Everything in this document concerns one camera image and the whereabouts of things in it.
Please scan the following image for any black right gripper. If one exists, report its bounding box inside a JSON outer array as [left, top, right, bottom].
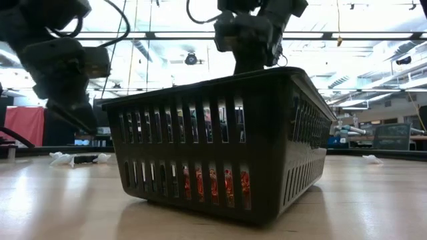
[[233, 15, 280, 75]]

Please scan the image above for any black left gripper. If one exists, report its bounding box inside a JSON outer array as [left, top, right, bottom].
[[31, 71, 98, 135]]

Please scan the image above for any black slotted plastic basket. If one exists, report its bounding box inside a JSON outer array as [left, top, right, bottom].
[[99, 65, 337, 227]]

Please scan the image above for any red orange snack packet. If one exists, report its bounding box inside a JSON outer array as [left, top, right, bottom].
[[182, 165, 205, 203]]

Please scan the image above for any black reaper decoration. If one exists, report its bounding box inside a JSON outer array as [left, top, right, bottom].
[[73, 155, 99, 165]]

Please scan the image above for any black partition panel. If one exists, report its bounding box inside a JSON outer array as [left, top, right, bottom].
[[43, 108, 77, 147]]

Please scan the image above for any red partition screen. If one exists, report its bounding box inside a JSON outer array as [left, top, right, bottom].
[[3, 106, 45, 147]]

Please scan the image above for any black sloping brace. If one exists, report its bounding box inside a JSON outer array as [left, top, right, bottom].
[[0, 126, 36, 149]]

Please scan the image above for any round black ceiling fixture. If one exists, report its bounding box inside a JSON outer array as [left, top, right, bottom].
[[184, 51, 206, 67]]

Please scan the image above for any dark mesh chair back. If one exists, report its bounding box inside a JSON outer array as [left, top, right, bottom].
[[372, 122, 412, 151]]

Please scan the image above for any black chair back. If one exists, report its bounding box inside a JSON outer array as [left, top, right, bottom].
[[418, 105, 427, 133]]

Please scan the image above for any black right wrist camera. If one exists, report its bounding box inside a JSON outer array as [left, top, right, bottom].
[[213, 15, 238, 53]]

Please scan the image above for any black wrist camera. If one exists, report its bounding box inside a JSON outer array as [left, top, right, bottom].
[[83, 46, 111, 79], [213, 15, 238, 53]]

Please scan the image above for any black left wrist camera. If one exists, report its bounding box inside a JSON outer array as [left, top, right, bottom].
[[83, 46, 111, 79]]

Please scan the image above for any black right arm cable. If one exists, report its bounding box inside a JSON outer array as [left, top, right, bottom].
[[185, 0, 223, 25]]

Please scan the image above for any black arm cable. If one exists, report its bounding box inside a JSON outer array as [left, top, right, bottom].
[[49, 0, 131, 49], [185, 0, 223, 25]]

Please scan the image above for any black hanging cord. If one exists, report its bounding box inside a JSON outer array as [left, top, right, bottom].
[[101, 0, 127, 98]]

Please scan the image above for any black overhead frame bar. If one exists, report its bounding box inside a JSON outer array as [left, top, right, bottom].
[[59, 31, 427, 41]]

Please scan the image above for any yellow hanging cable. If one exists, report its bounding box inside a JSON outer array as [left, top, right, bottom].
[[336, 0, 343, 47]]

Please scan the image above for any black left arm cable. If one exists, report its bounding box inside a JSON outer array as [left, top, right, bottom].
[[49, 0, 131, 49]]

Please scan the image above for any black table frame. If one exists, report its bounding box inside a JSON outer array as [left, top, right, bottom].
[[0, 145, 427, 163]]

